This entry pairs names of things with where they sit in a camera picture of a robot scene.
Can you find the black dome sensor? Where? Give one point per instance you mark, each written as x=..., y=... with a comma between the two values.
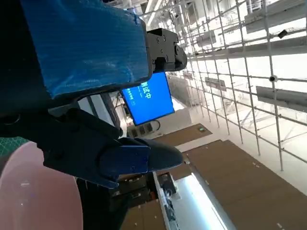
x=272, y=78

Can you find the white workbench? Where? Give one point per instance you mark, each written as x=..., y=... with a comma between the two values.
x=194, y=201

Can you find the pink bowl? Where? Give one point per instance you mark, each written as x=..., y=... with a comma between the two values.
x=38, y=191

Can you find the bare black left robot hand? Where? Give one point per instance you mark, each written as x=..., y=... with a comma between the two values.
x=84, y=48

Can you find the blue monitor screen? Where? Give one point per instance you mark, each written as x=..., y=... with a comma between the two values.
x=151, y=100

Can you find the small black frame camera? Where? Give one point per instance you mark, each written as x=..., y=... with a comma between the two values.
x=282, y=33

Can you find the white power strip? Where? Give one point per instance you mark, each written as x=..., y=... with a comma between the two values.
x=142, y=129

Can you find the small grey rectangular panel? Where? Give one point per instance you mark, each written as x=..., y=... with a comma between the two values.
x=216, y=83

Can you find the green cutting mat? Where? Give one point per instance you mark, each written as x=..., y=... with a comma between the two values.
x=8, y=146

